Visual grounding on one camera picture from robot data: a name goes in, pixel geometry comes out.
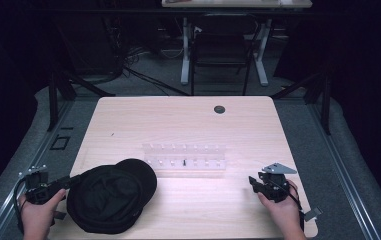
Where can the black cap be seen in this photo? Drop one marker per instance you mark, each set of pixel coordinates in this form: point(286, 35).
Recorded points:
point(111, 196)

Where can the black chair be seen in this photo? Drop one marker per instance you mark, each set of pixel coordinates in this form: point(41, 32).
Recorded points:
point(221, 50)

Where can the grey flat clip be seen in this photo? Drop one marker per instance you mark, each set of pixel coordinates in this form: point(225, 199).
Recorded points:
point(312, 214)

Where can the black metal stand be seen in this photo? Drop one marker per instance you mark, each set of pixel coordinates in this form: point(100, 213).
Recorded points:
point(61, 90)
point(318, 93)

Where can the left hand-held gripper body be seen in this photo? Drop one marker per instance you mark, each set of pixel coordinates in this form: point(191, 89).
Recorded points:
point(37, 186)

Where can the aluminium rail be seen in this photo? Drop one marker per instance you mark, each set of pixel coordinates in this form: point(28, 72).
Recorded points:
point(348, 173)
point(28, 166)

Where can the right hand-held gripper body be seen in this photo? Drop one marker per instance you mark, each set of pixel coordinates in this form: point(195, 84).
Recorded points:
point(276, 185)

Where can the clear acrylic rack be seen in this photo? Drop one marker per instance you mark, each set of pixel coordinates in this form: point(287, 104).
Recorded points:
point(184, 154)

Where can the person's left hand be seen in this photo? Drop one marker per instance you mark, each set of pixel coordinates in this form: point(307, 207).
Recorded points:
point(39, 215)

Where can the grey table grommet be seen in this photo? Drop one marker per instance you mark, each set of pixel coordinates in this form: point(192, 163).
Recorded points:
point(219, 109)

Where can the white-legged desk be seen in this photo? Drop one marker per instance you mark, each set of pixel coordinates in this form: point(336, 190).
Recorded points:
point(238, 3)

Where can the person's right hand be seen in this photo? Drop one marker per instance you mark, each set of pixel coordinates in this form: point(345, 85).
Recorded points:
point(283, 215)

